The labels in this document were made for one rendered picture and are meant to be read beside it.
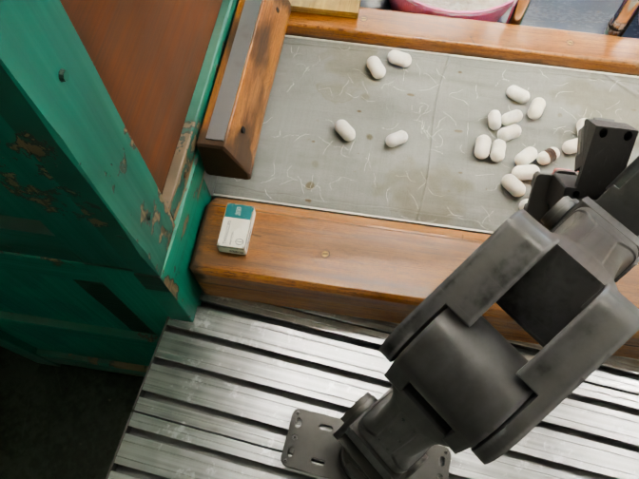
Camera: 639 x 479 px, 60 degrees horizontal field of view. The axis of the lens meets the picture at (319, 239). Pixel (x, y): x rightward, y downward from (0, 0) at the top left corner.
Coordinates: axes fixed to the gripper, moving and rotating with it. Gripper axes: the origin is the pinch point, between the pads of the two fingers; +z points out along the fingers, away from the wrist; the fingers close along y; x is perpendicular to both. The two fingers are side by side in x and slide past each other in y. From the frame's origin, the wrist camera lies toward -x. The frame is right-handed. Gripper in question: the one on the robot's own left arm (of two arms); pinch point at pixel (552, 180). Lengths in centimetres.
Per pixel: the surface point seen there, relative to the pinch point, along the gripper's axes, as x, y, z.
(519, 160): -1.5, 4.3, 2.3
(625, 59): -14.8, -10.8, 16.9
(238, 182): 5.2, 42.1, -3.2
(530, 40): -15.8, 3.2, 18.1
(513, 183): 0.9, 5.2, -1.1
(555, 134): -4.3, -1.3, 8.3
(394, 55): -11.8, 23.2, 14.1
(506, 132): -4.4, 6.3, 5.2
